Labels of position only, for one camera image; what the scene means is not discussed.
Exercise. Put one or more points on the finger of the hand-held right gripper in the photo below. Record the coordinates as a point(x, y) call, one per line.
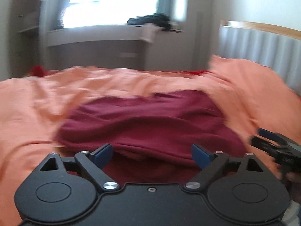
point(267, 133)

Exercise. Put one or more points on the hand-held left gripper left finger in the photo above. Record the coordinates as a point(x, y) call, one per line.
point(103, 155)

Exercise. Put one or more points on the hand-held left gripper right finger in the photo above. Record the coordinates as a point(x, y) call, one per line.
point(199, 156)

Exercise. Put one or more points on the maroon garment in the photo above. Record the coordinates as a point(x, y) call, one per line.
point(150, 124)

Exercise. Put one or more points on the pile of dark clothes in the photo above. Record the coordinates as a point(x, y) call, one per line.
point(156, 20)

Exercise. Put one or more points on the orange blanket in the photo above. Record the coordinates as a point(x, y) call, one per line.
point(35, 113)

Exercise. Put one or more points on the red bed sheet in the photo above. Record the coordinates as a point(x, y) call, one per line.
point(37, 70)

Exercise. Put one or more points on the grey window bench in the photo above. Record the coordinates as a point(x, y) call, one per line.
point(98, 44)

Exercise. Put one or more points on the tall grey wardrobe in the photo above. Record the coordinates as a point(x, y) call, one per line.
point(199, 35)

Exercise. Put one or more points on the white cloth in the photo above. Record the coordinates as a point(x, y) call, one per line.
point(149, 33)

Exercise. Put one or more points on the open grey shelf cabinet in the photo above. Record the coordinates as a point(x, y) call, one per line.
point(28, 28)

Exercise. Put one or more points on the window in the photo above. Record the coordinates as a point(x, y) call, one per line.
point(105, 2)

